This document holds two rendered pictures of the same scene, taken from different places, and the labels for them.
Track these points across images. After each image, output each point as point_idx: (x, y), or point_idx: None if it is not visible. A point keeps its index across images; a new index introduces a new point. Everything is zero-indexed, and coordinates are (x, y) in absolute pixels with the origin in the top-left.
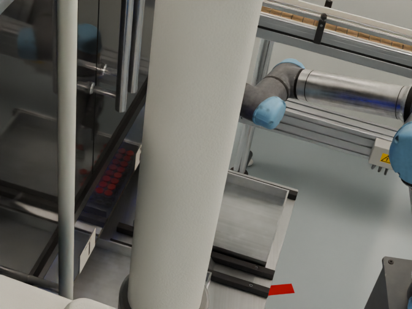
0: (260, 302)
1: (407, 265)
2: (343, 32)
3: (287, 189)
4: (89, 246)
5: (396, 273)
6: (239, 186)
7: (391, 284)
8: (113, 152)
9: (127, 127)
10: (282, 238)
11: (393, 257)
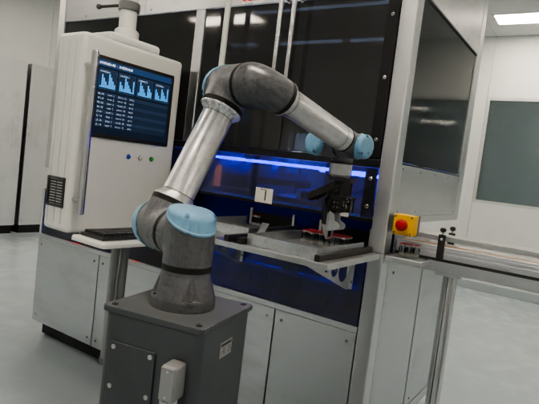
0: (221, 239)
1: (233, 308)
2: None
3: (322, 254)
4: (265, 195)
5: (228, 302)
6: None
7: (217, 297)
8: (297, 154)
9: (316, 155)
10: (273, 252)
11: (248, 307)
